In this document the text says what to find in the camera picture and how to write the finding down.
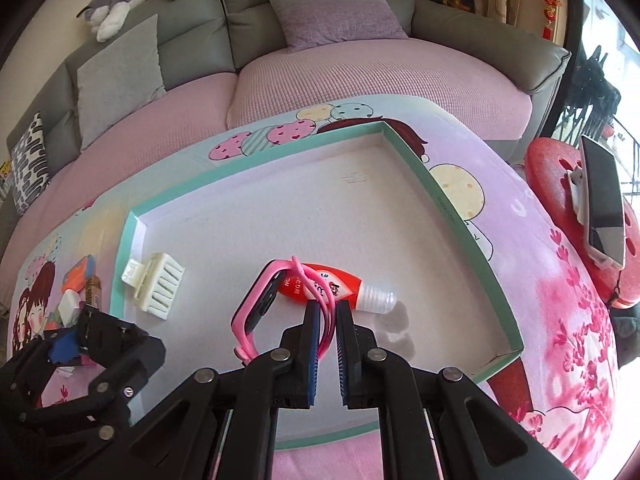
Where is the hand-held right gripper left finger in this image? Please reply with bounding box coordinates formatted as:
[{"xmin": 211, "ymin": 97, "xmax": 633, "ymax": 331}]
[{"xmin": 50, "ymin": 302, "xmax": 323, "ymax": 480}]

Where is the pink sofa cover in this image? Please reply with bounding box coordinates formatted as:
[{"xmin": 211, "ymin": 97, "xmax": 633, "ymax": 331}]
[{"xmin": 0, "ymin": 37, "xmax": 533, "ymax": 261}]

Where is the orange cable winder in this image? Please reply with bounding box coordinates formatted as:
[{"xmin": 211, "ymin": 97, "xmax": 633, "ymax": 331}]
[{"xmin": 62, "ymin": 256, "xmax": 98, "ymax": 292}]

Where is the teal shallow cardboard box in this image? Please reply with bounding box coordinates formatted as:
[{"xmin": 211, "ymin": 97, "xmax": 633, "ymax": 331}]
[{"xmin": 109, "ymin": 120, "xmax": 525, "ymax": 451}]

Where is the purple cushion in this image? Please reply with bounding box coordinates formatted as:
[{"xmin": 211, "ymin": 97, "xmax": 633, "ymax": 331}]
[{"xmin": 258, "ymin": 0, "xmax": 410, "ymax": 55}]

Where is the smartphone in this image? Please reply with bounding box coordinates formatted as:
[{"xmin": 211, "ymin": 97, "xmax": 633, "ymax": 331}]
[{"xmin": 580, "ymin": 135, "xmax": 627, "ymax": 268}]

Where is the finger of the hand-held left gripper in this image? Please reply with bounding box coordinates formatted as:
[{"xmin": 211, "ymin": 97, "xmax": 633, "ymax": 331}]
[
  {"xmin": 0, "ymin": 331, "xmax": 85, "ymax": 411},
  {"xmin": 30, "ymin": 304, "xmax": 167, "ymax": 441}
]

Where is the small brown box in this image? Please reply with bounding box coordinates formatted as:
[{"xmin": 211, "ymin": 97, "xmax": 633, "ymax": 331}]
[{"xmin": 82, "ymin": 275, "xmax": 103, "ymax": 312}]

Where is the red round stool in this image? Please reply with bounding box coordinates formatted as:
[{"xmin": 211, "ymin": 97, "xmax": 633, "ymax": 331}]
[{"xmin": 524, "ymin": 137, "xmax": 640, "ymax": 308}]

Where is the grey sofa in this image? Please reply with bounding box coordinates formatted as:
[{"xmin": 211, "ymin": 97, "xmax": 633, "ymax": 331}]
[{"xmin": 0, "ymin": 0, "xmax": 573, "ymax": 261}]

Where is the pink smartwatch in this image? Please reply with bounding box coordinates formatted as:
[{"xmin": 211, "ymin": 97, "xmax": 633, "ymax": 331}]
[{"xmin": 231, "ymin": 256, "xmax": 337, "ymax": 363}]

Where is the white phone clip holder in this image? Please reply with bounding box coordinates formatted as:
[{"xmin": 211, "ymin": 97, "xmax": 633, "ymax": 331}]
[{"xmin": 565, "ymin": 167, "xmax": 592, "ymax": 226}]

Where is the cream plastic hair clip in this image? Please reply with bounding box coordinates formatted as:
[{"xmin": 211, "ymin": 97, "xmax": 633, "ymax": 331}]
[{"xmin": 121, "ymin": 252, "xmax": 186, "ymax": 320}]

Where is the red glue tube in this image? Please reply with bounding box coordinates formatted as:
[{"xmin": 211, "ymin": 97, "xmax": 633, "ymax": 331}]
[{"xmin": 277, "ymin": 262, "xmax": 398, "ymax": 315}]

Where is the cartoon printed blanket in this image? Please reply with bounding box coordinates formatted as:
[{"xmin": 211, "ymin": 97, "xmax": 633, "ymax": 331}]
[{"xmin": 0, "ymin": 97, "xmax": 621, "ymax": 480}]

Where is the grey cushion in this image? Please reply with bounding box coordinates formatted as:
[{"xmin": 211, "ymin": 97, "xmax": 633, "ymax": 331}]
[{"xmin": 76, "ymin": 14, "xmax": 167, "ymax": 151}]

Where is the grey white plush toy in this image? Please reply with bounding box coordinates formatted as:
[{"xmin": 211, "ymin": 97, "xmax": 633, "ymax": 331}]
[{"xmin": 76, "ymin": 0, "xmax": 191, "ymax": 43}]

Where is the black white patterned cushion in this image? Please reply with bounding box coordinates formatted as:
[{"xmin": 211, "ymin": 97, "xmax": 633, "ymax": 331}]
[{"xmin": 10, "ymin": 112, "xmax": 51, "ymax": 216}]

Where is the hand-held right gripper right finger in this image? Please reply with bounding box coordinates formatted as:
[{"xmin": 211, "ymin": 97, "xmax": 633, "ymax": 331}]
[{"xmin": 336, "ymin": 305, "xmax": 581, "ymax": 480}]

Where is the white charger plug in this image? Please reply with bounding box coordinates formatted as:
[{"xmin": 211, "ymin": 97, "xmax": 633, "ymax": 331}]
[{"xmin": 56, "ymin": 292, "xmax": 83, "ymax": 329}]

